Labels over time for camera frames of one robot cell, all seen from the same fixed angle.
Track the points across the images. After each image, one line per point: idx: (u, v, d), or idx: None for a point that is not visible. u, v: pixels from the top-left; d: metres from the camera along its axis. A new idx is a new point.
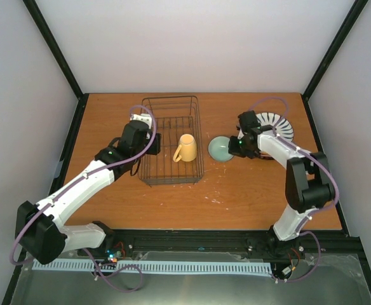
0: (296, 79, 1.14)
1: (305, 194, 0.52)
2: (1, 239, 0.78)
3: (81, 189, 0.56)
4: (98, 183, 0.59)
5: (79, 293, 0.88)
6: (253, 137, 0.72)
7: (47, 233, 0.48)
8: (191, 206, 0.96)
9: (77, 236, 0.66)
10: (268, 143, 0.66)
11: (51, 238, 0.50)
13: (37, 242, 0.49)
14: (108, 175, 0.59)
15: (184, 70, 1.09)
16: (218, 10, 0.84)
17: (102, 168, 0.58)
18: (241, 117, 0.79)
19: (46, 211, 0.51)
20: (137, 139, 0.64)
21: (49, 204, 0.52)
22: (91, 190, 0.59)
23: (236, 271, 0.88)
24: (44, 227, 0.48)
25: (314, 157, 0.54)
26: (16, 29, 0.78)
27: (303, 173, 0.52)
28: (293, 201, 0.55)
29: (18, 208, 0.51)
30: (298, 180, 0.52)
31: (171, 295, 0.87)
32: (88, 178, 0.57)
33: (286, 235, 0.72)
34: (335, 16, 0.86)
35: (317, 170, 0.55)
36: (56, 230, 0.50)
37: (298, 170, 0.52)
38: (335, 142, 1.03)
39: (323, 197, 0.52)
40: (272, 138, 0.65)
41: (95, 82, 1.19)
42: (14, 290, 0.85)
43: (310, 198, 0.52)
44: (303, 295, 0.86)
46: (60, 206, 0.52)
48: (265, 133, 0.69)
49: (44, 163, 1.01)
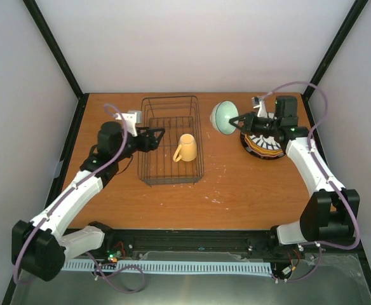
0: (296, 79, 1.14)
1: (321, 230, 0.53)
2: (1, 239, 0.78)
3: (73, 199, 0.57)
4: (88, 190, 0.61)
5: (79, 293, 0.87)
6: (282, 138, 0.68)
7: (47, 246, 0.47)
8: (191, 206, 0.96)
9: (76, 242, 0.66)
10: (299, 156, 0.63)
11: (52, 253, 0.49)
13: (39, 258, 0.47)
14: (96, 183, 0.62)
15: (184, 70, 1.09)
16: (218, 10, 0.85)
17: (90, 176, 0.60)
18: (282, 102, 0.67)
19: (44, 226, 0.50)
20: (114, 142, 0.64)
21: (44, 218, 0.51)
22: (83, 199, 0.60)
23: (236, 271, 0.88)
24: (45, 240, 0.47)
25: (344, 199, 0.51)
26: (16, 28, 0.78)
27: (326, 211, 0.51)
28: (307, 225, 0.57)
29: (12, 228, 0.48)
30: (319, 218, 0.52)
31: (171, 295, 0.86)
32: (78, 189, 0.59)
33: (287, 240, 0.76)
34: (335, 17, 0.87)
35: (342, 207, 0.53)
36: (55, 243, 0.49)
37: (323, 208, 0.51)
38: (334, 142, 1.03)
39: (338, 236, 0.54)
40: (307, 152, 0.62)
41: (94, 82, 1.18)
42: (14, 290, 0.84)
43: (325, 234, 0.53)
44: (303, 295, 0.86)
46: (56, 218, 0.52)
48: (298, 140, 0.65)
49: (44, 163, 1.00)
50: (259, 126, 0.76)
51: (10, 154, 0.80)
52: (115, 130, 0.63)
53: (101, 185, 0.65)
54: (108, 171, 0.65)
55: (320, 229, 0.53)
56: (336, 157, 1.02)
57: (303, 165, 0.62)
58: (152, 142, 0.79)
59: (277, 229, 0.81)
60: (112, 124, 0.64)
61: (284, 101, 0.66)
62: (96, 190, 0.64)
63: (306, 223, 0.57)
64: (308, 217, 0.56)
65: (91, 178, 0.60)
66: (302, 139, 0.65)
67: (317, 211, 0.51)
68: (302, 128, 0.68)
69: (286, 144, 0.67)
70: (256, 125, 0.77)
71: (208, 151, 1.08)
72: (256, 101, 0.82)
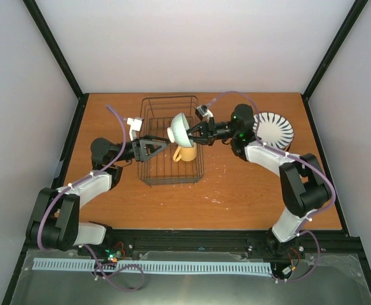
0: (295, 79, 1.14)
1: (304, 199, 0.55)
2: (0, 239, 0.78)
3: (91, 182, 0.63)
4: (102, 182, 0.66)
5: (79, 293, 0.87)
6: (239, 151, 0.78)
7: (70, 211, 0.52)
8: (191, 206, 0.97)
9: (84, 228, 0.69)
10: (256, 154, 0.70)
11: (72, 220, 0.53)
13: (61, 220, 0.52)
14: (108, 178, 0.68)
15: (184, 70, 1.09)
16: (218, 11, 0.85)
17: (102, 170, 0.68)
18: (240, 119, 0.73)
19: (67, 192, 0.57)
20: (109, 158, 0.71)
21: (68, 186, 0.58)
22: (98, 187, 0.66)
23: (236, 271, 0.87)
24: (70, 201, 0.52)
25: (304, 161, 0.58)
26: (16, 29, 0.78)
27: (297, 178, 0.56)
28: (293, 206, 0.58)
29: (39, 194, 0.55)
30: (296, 187, 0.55)
31: (171, 295, 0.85)
32: (95, 176, 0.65)
33: (286, 236, 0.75)
34: (335, 16, 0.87)
35: (309, 172, 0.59)
36: (77, 210, 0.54)
37: (292, 176, 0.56)
38: (333, 142, 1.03)
39: (321, 198, 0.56)
40: (260, 147, 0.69)
41: (94, 82, 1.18)
42: (14, 290, 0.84)
43: (310, 202, 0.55)
44: (304, 295, 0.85)
46: (79, 189, 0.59)
48: (251, 144, 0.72)
49: (44, 162, 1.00)
50: (219, 130, 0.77)
51: (10, 154, 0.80)
52: (106, 148, 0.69)
53: (110, 185, 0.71)
54: (116, 176, 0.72)
55: (303, 199, 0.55)
56: (336, 157, 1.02)
57: (263, 160, 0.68)
58: (141, 154, 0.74)
59: (272, 230, 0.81)
60: (100, 140, 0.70)
61: (244, 121, 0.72)
62: (107, 187, 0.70)
63: (290, 203, 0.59)
64: (288, 197, 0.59)
65: (102, 173, 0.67)
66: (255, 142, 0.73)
67: (290, 181, 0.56)
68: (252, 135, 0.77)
69: (244, 154, 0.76)
70: (217, 130, 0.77)
71: (208, 151, 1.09)
72: (204, 110, 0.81)
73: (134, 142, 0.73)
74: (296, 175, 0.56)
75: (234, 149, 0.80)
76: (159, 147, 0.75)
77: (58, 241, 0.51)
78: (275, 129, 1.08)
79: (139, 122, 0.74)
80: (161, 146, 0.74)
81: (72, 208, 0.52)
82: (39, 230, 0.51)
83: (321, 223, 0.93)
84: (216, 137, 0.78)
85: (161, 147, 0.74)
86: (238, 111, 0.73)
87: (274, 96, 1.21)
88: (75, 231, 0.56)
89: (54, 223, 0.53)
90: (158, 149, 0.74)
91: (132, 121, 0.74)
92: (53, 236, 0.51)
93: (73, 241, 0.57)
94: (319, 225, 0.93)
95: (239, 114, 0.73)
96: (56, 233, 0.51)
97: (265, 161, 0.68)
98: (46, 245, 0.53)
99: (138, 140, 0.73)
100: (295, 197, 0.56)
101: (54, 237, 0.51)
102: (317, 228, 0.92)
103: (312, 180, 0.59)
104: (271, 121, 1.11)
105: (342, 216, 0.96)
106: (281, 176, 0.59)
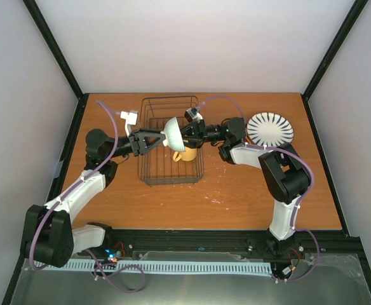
0: (295, 79, 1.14)
1: (286, 185, 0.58)
2: (1, 239, 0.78)
3: (83, 189, 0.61)
4: (94, 184, 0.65)
5: (78, 293, 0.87)
6: (226, 155, 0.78)
7: (61, 228, 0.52)
8: (191, 206, 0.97)
9: (81, 234, 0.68)
10: (239, 154, 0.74)
11: (64, 236, 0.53)
13: (53, 237, 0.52)
14: (100, 179, 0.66)
15: (184, 70, 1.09)
16: (218, 9, 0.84)
17: (95, 171, 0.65)
18: (232, 133, 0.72)
19: (56, 208, 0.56)
20: (105, 151, 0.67)
21: (57, 202, 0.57)
22: (91, 191, 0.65)
23: (236, 271, 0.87)
24: (60, 219, 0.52)
25: (281, 149, 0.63)
26: (15, 28, 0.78)
27: (276, 166, 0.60)
28: (277, 193, 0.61)
29: (27, 212, 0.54)
30: (276, 175, 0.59)
31: (171, 295, 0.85)
32: (86, 181, 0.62)
33: (284, 232, 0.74)
34: (335, 16, 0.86)
35: (288, 160, 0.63)
36: (67, 225, 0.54)
37: (270, 163, 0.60)
38: (334, 142, 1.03)
39: (302, 182, 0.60)
40: (242, 147, 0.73)
41: (94, 83, 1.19)
42: (14, 290, 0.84)
43: (292, 187, 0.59)
44: (305, 295, 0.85)
46: (68, 203, 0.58)
48: (235, 147, 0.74)
49: (44, 163, 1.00)
50: (209, 134, 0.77)
51: (10, 154, 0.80)
52: (101, 139, 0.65)
53: (105, 183, 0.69)
54: (110, 173, 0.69)
55: (285, 185, 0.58)
56: (336, 156, 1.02)
57: (245, 157, 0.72)
58: (141, 147, 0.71)
59: (270, 229, 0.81)
60: (96, 131, 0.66)
61: (237, 136, 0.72)
62: (101, 186, 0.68)
63: (275, 192, 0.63)
64: (272, 186, 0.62)
65: (94, 174, 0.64)
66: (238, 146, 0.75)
67: (270, 170, 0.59)
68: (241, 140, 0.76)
69: (232, 159, 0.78)
70: (207, 132, 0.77)
71: (208, 151, 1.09)
72: (194, 112, 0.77)
73: (133, 135, 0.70)
74: (275, 163, 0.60)
75: (221, 152, 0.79)
76: (157, 138, 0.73)
77: (53, 256, 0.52)
78: (275, 129, 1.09)
79: (134, 116, 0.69)
80: (158, 138, 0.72)
81: (63, 226, 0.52)
82: (32, 248, 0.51)
83: (321, 222, 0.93)
84: (206, 140, 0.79)
85: (159, 139, 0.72)
86: (232, 124, 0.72)
87: (274, 96, 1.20)
88: (68, 246, 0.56)
89: (46, 240, 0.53)
90: (156, 141, 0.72)
91: (127, 115, 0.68)
92: (46, 252, 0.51)
93: (69, 254, 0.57)
94: (319, 225, 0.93)
95: (231, 127, 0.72)
96: (50, 250, 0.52)
97: (249, 161, 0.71)
98: (40, 261, 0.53)
99: (136, 133, 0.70)
100: (277, 185, 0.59)
101: (48, 254, 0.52)
102: (317, 227, 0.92)
103: (291, 167, 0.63)
104: (271, 121, 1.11)
105: (343, 216, 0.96)
106: (262, 168, 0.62)
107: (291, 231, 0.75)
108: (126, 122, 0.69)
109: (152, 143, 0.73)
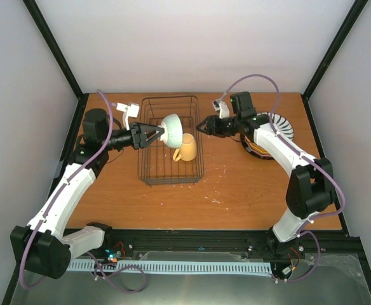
0: (295, 79, 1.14)
1: (311, 206, 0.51)
2: (2, 240, 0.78)
3: (69, 195, 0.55)
4: (81, 185, 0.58)
5: (79, 293, 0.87)
6: (248, 129, 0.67)
7: (50, 250, 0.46)
8: (191, 206, 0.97)
9: (79, 241, 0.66)
10: (267, 142, 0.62)
11: (55, 255, 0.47)
13: (44, 258, 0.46)
14: (88, 175, 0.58)
15: (184, 70, 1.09)
16: (218, 10, 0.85)
17: (80, 169, 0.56)
18: (235, 98, 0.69)
19: (41, 229, 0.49)
20: (101, 131, 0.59)
21: (40, 220, 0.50)
22: (79, 192, 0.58)
23: (236, 271, 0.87)
24: (46, 242, 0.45)
25: (318, 165, 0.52)
26: (16, 29, 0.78)
27: (309, 186, 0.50)
28: (296, 209, 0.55)
29: (10, 234, 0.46)
30: (305, 195, 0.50)
31: (171, 295, 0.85)
32: (70, 183, 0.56)
33: (286, 236, 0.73)
34: (335, 16, 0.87)
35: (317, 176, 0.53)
36: (57, 243, 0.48)
37: (304, 182, 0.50)
38: (334, 142, 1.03)
39: (326, 204, 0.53)
40: (273, 136, 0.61)
41: (95, 83, 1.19)
42: (14, 290, 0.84)
43: (316, 208, 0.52)
44: (305, 295, 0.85)
46: (53, 219, 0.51)
48: (262, 128, 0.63)
49: (44, 163, 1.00)
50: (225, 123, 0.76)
51: (10, 155, 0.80)
52: (100, 117, 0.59)
53: (95, 173, 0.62)
54: (99, 160, 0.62)
55: (310, 206, 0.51)
56: (336, 156, 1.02)
57: (272, 149, 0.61)
58: (141, 140, 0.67)
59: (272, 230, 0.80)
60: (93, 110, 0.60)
61: (237, 95, 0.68)
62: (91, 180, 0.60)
63: (293, 205, 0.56)
64: (293, 200, 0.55)
65: (81, 172, 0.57)
66: (265, 125, 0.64)
67: (301, 190, 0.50)
68: (263, 115, 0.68)
69: (253, 132, 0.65)
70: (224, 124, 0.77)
71: (208, 151, 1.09)
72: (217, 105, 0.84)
73: (134, 127, 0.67)
74: (309, 182, 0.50)
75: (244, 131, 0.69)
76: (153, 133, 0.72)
77: (49, 271, 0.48)
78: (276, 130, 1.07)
79: (135, 109, 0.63)
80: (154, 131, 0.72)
81: (51, 246, 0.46)
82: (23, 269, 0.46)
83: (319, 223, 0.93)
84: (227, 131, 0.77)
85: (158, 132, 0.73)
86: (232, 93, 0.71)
87: (273, 96, 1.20)
88: (65, 255, 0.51)
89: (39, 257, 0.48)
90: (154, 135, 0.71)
91: (126, 108, 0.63)
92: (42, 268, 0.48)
93: (67, 263, 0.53)
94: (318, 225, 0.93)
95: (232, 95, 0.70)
96: (45, 267, 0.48)
97: (276, 154, 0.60)
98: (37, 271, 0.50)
99: (138, 125, 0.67)
100: (302, 203, 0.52)
101: (46, 270, 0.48)
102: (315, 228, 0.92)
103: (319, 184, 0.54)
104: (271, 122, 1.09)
105: (343, 217, 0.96)
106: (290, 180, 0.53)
107: (294, 236, 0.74)
108: (125, 115, 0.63)
109: (152, 138, 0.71)
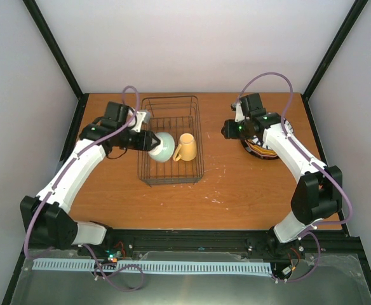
0: (295, 79, 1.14)
1: (316, 211, 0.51)
2: (1, 240, 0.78)
3: (79, 169, 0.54)
4: (91, 161, 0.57)
5: (79, 293, 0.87)
6: (258, 128, 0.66)
7: (57, 221, 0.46)
8: (191, 206, 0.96)
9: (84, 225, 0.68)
10: (276, 143, 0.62)
11: (62, 226, 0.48)
13: (50, 229, 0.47)
14: (99, 151, 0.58)
15: (184, 70, 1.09)
16: (218, 11, 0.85)
17: (91, 145, 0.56)
18: (244, 100, 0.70)
19: (49, 200, 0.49)
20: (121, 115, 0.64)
21: (49, 192, 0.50)
22: (88, 170, 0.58)
23: (236, 271, 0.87)
24: (54, 213, 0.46)
25: (328, 173, 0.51)
26: (16, 29, 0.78)
27: (316, 192, 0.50)
28: (301, 214, 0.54)
29: (20, 203, 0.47)
30: (311, 201, 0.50)
31: (171, 295, 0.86)
32: (80, 158, 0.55)
33: (288, 238, 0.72)
34: (335, 16, 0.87)
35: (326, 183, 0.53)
36: (65, 216, 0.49)
37: (311, 189, 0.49)
38: (334, 142, 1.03)
39: (331, 212, 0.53)
40: (284, 141, 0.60)
41: (94, 83, 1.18)
42: (14, 290, 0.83)
43: (321, 215, 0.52)
44: (304, 295, 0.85)
46: (61, 191, 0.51)
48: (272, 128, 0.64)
49: (44, 163, 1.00)
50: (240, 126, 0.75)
51: (10, 155, 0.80)
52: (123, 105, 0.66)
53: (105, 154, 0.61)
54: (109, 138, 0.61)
55: (315, 212, 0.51)
56: (336, 156, 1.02)
57: (282, 152, 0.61)
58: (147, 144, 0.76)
59: (273, 229, 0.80)
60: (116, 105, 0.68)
61: (246, 96, 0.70)
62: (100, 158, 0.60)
63: (298, 210, 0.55)
64: (298, 205, 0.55)
65: (91, 149, 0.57)
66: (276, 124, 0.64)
67: (308, 196, 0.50)
68: (274, 114, 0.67)
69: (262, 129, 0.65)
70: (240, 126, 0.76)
71: (208, 151, 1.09)
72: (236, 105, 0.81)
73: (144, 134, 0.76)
74: (316, 189, 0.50)
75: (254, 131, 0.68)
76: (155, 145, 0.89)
77: (54, 243, 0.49)
78: None
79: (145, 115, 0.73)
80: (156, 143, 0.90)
81: (58, 218, 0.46)
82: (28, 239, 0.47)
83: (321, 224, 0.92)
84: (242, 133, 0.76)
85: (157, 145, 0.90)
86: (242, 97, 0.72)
87: (273, 96, 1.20)
88: (71, 229, 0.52)
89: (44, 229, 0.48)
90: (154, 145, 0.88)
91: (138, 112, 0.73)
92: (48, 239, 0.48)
93: (74, 234, 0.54)
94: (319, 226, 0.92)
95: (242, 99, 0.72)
96: (51, 238, 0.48)
97: (284, 155, 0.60)
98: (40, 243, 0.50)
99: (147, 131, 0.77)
100: (307, 208, 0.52)
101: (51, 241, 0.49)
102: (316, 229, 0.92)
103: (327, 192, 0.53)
104: None
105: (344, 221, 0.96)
106: (298, 185, 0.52)
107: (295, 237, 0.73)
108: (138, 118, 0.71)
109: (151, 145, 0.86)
